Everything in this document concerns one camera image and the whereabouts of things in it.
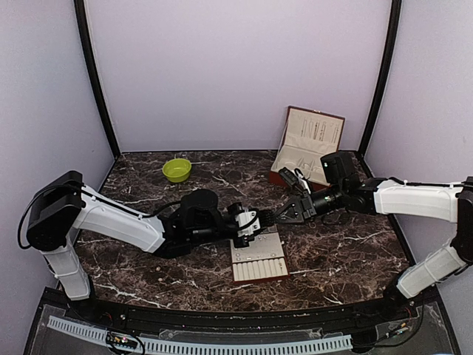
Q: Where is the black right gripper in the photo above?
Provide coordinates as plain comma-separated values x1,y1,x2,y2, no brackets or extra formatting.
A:
270,183,346,226

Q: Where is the beige jewelry tray insert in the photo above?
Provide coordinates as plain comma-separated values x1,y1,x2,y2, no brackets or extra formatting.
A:
230,229,290,284

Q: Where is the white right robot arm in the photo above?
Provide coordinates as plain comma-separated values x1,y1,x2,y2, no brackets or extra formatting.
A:
276,152,472,321

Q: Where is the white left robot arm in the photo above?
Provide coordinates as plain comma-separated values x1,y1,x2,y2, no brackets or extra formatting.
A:
17,170,276,322

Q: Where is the red wooden jewelry box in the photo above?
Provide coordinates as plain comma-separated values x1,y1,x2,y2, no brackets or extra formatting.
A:
269,106,345,190

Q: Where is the green plastic bowl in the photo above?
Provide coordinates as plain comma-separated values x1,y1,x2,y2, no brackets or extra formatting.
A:
162,158,192,183

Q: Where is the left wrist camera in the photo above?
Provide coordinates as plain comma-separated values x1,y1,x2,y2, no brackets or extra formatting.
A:
227,203,258,228

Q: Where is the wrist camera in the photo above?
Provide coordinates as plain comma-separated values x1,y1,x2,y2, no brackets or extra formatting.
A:
227,203,258,228
278,167,313,194

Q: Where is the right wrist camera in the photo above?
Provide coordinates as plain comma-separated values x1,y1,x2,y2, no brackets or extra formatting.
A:
278,167,313,194

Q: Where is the black front table rail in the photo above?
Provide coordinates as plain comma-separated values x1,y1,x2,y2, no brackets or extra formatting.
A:
58,277,422,336

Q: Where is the black right frame post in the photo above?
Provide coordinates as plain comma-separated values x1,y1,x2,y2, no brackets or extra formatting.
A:
358,0,402,158

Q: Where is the black frame post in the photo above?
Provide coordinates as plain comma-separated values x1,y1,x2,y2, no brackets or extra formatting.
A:
358,0,402,158
73,0,121,160

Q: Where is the white slotted cable duct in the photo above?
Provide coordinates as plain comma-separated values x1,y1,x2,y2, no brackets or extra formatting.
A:
47,316,353,354

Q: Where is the black left frame post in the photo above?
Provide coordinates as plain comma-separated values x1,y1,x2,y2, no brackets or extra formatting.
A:
73,0,121,160

